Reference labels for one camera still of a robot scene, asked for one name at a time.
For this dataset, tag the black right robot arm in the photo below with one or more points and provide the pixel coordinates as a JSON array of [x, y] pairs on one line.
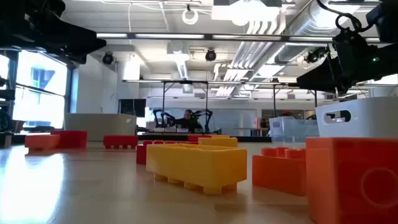
[[387, 18]]

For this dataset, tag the dark background equipment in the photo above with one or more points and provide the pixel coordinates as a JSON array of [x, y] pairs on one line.
[[6, 93]]

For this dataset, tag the black background robot arm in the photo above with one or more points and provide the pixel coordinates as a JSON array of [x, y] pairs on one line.
[[203, 115], [161, 116]]

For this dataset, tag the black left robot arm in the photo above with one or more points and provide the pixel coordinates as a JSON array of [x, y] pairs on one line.
[[18, 15]]

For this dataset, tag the grey plastic bin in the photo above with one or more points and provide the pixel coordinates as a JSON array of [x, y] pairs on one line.
[[99, 126]]

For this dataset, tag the black ceiling spotlight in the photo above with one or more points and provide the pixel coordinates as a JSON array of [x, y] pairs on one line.
[[211, 55], [315, 55], [108, 58]]

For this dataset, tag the black background rig frame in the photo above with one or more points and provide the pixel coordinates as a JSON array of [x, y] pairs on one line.
[[274, 102], [163, 102]]

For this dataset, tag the silver ventilation duct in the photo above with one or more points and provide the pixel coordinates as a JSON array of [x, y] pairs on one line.
[[311, 18]]

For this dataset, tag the large window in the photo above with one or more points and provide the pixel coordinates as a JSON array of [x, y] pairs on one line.
[[40, 93]]

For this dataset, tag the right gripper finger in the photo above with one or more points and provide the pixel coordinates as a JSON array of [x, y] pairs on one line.
[[323, 77], [344, 88]]

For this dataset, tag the orange toy brick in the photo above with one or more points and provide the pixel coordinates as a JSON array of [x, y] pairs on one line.
[[42, 141], [348, 180], [276, 171]]

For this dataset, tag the small dark post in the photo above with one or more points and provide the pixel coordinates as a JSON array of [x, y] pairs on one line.
[[6, 140]]

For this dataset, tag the overhead light bar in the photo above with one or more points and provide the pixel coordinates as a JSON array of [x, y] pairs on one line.
[[217, 36]]

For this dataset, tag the white ceiling unit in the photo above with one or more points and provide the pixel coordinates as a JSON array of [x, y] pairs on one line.
[[245, 11]]

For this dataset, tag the clear plastic bin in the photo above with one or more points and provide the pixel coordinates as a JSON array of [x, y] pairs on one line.
[[292, 129]]

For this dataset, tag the red toy brick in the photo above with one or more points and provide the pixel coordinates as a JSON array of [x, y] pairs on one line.
[[73, 139], [120, 141], [141, 154], [195, 137]]

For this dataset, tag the white plastic bin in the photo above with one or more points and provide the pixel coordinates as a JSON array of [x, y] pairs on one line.
[[360, 121]]

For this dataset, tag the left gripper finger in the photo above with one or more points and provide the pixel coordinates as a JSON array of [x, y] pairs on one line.
[[87, 40], [74, 59]]

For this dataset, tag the person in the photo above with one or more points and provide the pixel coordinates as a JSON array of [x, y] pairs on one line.
[[287, 113], [188, 121]]

